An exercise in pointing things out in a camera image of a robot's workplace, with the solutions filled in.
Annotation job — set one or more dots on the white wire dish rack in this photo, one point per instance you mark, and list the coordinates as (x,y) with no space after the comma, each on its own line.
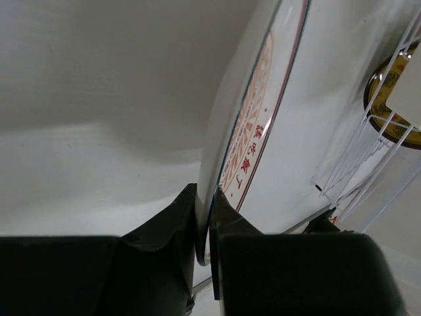
(369,44)

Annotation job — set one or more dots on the yellow brown front plate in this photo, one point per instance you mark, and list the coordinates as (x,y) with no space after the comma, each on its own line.
(391,105)

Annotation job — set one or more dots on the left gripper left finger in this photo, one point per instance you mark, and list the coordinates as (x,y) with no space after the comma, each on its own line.
(148,271)

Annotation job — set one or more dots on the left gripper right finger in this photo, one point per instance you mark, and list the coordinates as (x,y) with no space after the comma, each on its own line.
(356,281)

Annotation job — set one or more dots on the white plate orange sunburst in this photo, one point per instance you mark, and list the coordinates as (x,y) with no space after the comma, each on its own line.
(245,109)

